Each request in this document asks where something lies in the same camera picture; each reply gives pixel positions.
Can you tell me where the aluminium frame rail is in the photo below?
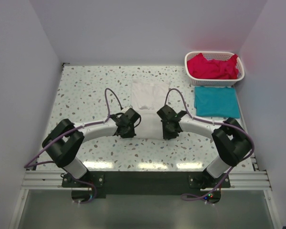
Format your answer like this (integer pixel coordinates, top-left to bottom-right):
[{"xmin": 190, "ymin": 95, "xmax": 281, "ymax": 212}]
[{"xmin": 20, "ymin": 152, "xmax": 274, "ymax": 191}]

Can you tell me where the folded teal t shirt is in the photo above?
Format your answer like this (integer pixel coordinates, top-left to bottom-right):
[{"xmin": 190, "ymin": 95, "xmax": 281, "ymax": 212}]
[{"xmin": 194, "ymin": 86, "xmax": 240, "ymax": 119}]

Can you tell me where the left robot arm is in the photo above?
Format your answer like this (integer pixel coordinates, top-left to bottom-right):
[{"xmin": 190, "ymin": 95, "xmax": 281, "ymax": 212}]
[{"xmin": 42, "ymin": 108, "xmax": 142, "ymax": 187}]

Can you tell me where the white plastic laundry basket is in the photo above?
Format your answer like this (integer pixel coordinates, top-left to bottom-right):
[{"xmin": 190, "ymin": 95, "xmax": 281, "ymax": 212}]
[{"xmin": 184, "ymin": 51, "xmax": 245, "ymax": 87}]

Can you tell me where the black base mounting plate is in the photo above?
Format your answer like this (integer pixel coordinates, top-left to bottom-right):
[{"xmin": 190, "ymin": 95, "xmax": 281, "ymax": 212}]
[{"xmin": 61, "ymin": 171, "xmax": 231, "ymax": 203}]

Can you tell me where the red t shirt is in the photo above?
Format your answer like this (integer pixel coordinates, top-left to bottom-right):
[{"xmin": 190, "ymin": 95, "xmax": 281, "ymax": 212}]
[{"xmin": 187, "ymin": 53, "xmax": 239, "ymax": 80}]

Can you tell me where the white t shirt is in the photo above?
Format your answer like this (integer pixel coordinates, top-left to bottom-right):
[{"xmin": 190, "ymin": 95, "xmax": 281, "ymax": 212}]
[{"xmin": 131, "ymin": 80, "xmax": 170, "ymax": 140}]

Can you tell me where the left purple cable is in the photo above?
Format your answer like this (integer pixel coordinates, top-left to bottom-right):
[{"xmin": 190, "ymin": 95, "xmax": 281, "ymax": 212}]
[{"xmin": 23, "ymin": 88, "xmax": 134, "ymax": 205}]

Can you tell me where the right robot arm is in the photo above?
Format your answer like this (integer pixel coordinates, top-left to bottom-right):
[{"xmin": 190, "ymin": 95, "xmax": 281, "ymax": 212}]
[{"xmin": 157, "ymin": 105, "xmax": 254, "ymax": 189}]

